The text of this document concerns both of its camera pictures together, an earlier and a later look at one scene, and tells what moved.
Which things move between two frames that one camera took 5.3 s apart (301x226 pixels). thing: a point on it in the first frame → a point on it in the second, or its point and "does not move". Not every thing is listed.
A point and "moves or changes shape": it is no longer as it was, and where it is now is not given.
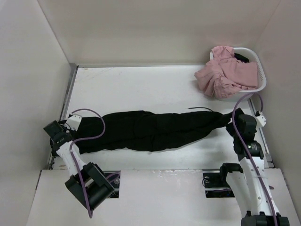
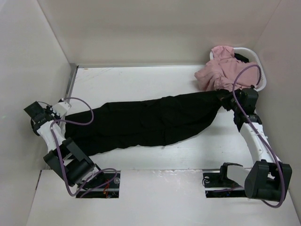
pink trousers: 225,75 does not move
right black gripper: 237,111 → 238,93
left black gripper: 74,132 → 49,109
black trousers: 149,131 moves or changes shape
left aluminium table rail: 74,68 does not move
